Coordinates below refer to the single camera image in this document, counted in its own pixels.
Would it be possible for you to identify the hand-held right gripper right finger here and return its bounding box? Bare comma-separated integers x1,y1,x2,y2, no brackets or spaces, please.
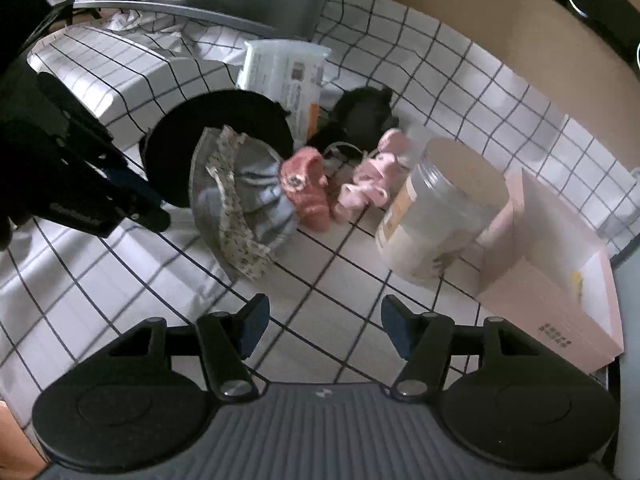
381,295,539,403

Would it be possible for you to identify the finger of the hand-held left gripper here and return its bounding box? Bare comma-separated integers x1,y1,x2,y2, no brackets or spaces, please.
49,166,172,239
36,71,129,174

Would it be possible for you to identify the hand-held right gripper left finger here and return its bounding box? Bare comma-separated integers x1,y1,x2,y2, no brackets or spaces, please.
102,294,271,404

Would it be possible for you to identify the black round hat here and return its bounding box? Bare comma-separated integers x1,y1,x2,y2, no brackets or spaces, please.
139,89,293,209

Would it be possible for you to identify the pink ruffled scrunchie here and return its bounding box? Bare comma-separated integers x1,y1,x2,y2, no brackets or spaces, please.
332,129,409,224

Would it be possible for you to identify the black soft cloth item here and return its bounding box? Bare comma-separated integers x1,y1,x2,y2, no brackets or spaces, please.
307,86,401,155

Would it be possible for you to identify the white black checkered tablecloth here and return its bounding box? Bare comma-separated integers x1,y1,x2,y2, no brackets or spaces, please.
0,0,640,441

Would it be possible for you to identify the grey frilly sun hat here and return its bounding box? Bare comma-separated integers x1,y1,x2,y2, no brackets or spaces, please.
190,125,302,281

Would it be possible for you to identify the clear plastic jar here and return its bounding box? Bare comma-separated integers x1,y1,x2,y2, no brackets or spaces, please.
375,137,516,287

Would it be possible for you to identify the salmon knitted baby shoe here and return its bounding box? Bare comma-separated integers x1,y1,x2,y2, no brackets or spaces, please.
278,147,331,231

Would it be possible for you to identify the pink cardboard box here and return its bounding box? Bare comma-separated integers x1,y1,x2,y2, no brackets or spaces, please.
472,167,626,374

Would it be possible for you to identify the white wet wipes pack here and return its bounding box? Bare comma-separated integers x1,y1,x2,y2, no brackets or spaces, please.
236,39,333,142

